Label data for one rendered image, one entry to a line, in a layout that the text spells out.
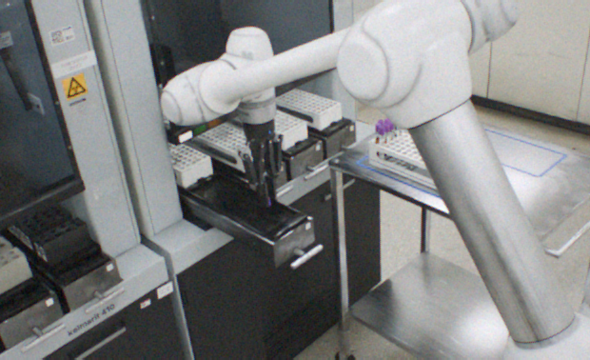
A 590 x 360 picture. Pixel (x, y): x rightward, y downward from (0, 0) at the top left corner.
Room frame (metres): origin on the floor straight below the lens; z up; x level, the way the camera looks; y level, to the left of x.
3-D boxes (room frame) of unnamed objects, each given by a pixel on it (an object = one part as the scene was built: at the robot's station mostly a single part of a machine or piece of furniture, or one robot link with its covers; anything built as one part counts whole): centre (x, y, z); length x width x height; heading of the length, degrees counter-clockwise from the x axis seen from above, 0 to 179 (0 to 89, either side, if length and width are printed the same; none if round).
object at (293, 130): (1.81, 0.07, 0.83); 0.30 x 0.10 x 0.06; 43
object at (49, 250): (1.26, 0.52, 0.85); 0.12 x 0.02 x 0.06; 133
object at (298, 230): (1.52, 0.22, 0.78); 0.73 x 0.14 x 0.09; 43
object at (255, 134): (1.42, 0.06, 1.00); 0.08 x 0.07 x 0.09; 133
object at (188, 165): (1.66, 0.34, 0.83); 0.30 x 0.10 x 0.06; 43
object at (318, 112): (1.92, -0.04, 0.83); 0.30 x 0.10 x 0.06; 43
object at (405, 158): (1.47, -0.35, 0.85); 0.30 x 0.10 x 0.06; 40
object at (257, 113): (1.42, 0.06, 1.07); 0.09 x 0.09 x 0.06
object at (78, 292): (1.43, 0.68, 0.78); 0.73 x 0.14 x 0.09; 43
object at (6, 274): (1.16, 0.64, 0.85); 0.12 x 0.02 x 0.06; 133
